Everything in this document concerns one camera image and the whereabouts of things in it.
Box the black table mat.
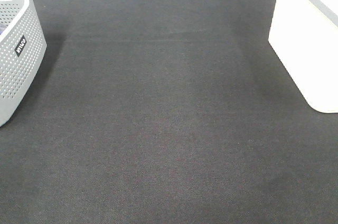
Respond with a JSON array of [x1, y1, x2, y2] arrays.
[[1, 0, 337, 223]]

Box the grey perforated laundry basket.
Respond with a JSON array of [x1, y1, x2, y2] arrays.
[[1, 0, 47, 125]]

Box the white storage box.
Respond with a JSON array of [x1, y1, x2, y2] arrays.
[[268, 0, 337, 113]]

